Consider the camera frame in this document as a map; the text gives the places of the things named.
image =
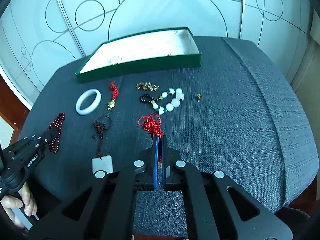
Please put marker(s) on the white jade bangle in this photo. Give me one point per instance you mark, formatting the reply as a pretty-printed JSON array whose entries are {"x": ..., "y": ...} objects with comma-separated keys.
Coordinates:
[{"x": 88, "y": 101}]

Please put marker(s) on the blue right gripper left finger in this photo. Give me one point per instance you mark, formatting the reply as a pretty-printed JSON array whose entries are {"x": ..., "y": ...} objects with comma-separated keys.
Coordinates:
[{"x": 147, "y": 180}]

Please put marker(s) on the red cord gold charm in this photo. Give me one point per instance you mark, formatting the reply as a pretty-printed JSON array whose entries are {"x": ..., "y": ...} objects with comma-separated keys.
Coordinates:
[{"x": 114, "y": 95}]

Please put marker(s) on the green shallow jewelry box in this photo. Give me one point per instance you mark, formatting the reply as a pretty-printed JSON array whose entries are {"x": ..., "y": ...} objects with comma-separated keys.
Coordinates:
[{"x": 160, "y": 49}]

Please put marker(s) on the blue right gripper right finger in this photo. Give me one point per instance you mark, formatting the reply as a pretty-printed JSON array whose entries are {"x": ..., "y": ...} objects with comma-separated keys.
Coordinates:
[{"x": 172, "y": 176}]

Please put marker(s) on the small gold stud earring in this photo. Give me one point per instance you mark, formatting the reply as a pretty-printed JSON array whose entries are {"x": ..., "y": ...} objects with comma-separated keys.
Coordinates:
[{"x": 199, "y": 97}]

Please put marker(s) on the person's left hand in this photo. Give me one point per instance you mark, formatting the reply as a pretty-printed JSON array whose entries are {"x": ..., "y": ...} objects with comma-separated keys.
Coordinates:
[{"x": 27, "y": 202}]

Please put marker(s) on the red knot tassel pendant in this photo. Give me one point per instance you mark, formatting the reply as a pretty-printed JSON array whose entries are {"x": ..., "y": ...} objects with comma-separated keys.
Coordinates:
[{"x": 152, "y": 124}]

